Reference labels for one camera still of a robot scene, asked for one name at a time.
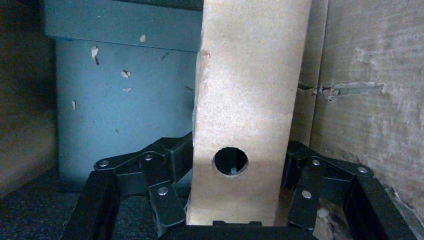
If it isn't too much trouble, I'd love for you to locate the large open cardboard carton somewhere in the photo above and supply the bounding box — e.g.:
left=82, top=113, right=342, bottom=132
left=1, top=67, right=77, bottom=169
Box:
left=0, top=0, right=424, bottom=240

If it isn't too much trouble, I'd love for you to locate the cardboard box with hole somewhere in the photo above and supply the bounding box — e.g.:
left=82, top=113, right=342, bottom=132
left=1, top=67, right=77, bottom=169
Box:
left=186, top=0, right=313, bottom=228

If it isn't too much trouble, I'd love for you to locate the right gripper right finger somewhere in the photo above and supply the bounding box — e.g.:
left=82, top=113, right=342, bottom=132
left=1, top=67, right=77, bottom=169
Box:
left=283, top=140, right=376, bottom=233

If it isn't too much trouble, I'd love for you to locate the black foam base pad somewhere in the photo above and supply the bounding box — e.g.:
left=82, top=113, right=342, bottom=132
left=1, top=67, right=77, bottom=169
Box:
left=0, top=167, right=193, bottom=240

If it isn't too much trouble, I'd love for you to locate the dark grey foam block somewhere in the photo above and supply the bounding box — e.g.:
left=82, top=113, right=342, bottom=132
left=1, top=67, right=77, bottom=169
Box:
left=43, top=0, right=204, bottom=194

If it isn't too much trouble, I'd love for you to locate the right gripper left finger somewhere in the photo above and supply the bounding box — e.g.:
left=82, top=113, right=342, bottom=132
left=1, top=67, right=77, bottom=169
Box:
left=93, top=132, right=194, bottom=238

